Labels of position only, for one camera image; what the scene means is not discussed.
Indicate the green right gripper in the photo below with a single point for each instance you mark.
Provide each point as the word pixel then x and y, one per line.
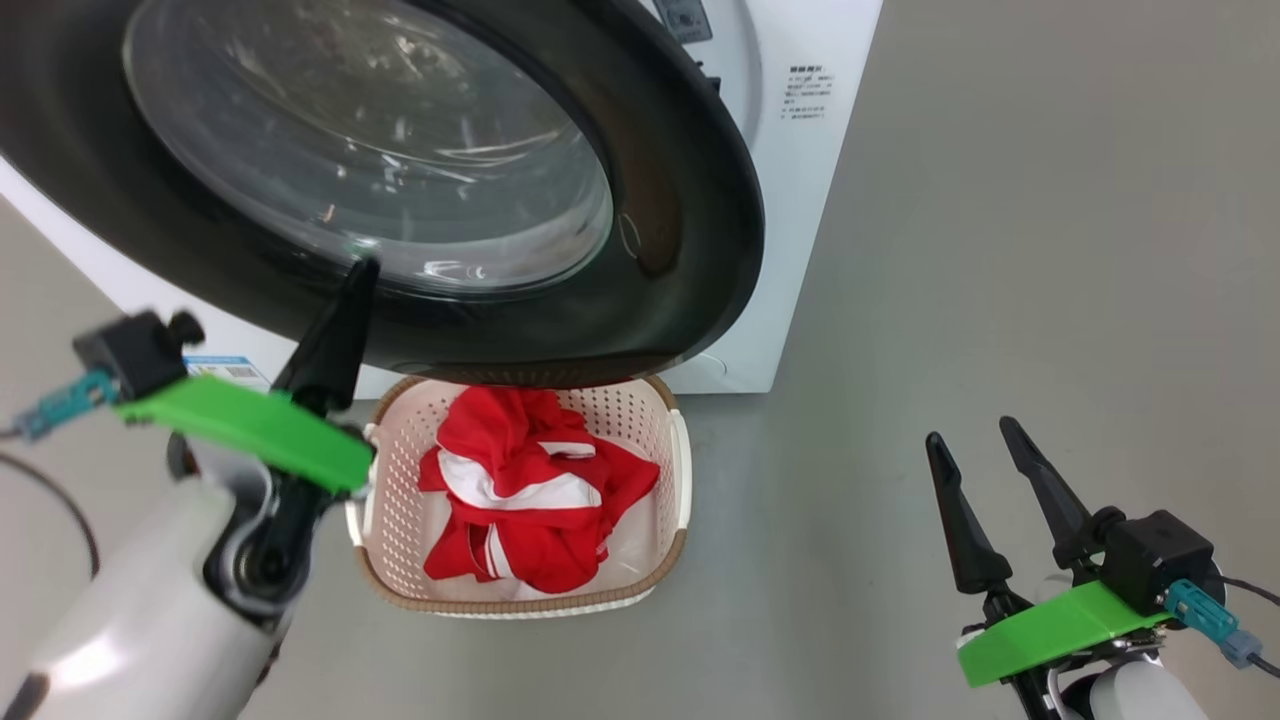
pixel 1060 630

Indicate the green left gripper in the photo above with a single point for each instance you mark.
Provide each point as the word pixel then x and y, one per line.
pixel 260 425

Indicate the red and white garment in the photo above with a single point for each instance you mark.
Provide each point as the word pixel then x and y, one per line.
pixel 540 530

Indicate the dark washing machine door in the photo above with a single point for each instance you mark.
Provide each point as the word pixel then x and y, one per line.
pixel 660 200

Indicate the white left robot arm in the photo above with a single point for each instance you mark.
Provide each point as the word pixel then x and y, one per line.
pixel 140 620

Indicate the cream perforated laundry basket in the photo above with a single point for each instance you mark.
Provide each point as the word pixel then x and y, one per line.
pixel 400 470

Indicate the white front-load washing machine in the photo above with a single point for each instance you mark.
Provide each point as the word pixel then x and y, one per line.
pixel 810 250

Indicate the blue white energy sticker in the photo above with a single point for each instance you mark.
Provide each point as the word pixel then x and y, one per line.
pixel 230 372

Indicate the grey warning sticker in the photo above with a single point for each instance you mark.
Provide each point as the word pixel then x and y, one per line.
pixel 685 15

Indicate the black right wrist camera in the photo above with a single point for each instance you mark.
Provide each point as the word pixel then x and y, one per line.
pixel 1160 555

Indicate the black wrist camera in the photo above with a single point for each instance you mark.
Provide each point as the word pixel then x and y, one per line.
pixel 1160 555
pixel 135 350

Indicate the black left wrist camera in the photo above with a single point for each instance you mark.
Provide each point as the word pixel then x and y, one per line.
pixel 135 350

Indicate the teal right camera connector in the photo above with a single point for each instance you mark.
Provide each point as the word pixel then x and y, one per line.
pixel 1200 612

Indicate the teal camera connector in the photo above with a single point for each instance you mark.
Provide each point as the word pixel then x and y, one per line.
pixel 65 400
pixel 1200 612

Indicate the teal left camera connector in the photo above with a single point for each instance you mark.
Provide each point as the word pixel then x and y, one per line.
pixel 65 400

